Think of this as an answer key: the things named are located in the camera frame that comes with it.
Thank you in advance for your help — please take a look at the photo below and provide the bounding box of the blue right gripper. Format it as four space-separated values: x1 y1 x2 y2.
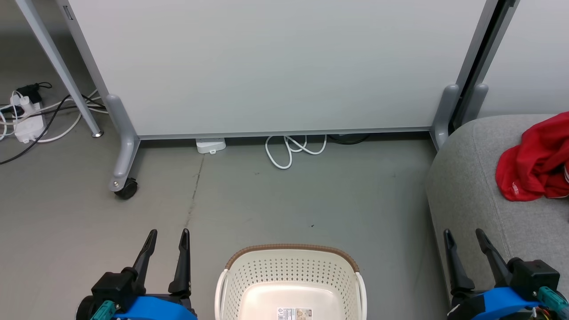
443 228 553 320

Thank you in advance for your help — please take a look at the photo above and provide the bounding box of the black cable under partition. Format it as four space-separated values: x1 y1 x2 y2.
328 133 370 145

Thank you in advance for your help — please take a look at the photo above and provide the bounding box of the large white partition panel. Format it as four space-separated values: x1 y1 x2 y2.
56 0 501 141

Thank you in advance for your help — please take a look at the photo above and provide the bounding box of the black caster wheel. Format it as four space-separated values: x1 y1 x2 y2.
114 177 139 200

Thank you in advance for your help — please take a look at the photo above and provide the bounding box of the grey partition foot with caster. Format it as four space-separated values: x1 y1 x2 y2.
104 93 141 192

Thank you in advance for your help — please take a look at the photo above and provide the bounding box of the narrow white partition panel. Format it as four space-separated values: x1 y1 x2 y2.
477 0 569 119

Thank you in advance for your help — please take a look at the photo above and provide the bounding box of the coiled white cable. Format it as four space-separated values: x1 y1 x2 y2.
265 134 328 170

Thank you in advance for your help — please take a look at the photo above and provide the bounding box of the black right arm cable, teal plug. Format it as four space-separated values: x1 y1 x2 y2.
537 286 569 316

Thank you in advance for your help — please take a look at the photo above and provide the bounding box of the printed basket label sticker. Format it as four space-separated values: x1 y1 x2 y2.
276 307 313 320

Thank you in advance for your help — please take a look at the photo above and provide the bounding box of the grey fabric sofa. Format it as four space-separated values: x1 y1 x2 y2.
425 113 569 314

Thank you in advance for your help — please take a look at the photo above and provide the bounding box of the black left arm cable, teal plug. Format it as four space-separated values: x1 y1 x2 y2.
90 300 117 320

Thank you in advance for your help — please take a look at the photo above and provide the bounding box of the red printed basketball jersey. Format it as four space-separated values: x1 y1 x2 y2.
495 111 569 202

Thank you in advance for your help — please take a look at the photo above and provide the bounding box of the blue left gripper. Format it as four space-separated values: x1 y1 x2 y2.
113 228 199 320

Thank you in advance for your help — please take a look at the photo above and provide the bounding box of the grey metal table leg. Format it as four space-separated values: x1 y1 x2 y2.
15 0 105 139

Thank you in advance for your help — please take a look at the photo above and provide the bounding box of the black power adapter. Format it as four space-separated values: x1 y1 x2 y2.
16 82 53 104

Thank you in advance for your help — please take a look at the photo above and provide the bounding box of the white perforated laundry basket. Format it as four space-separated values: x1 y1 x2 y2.
214 243 368 320

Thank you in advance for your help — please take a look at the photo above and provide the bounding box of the black arm cable, teal plug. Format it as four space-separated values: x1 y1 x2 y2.
90 300 117 320
537 286 569 316

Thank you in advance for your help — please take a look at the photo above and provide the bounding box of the black round left gripper motor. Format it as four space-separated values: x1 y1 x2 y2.
75 295 96 320

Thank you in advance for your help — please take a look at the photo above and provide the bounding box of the small white power box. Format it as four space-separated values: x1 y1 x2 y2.
195 137 227 155

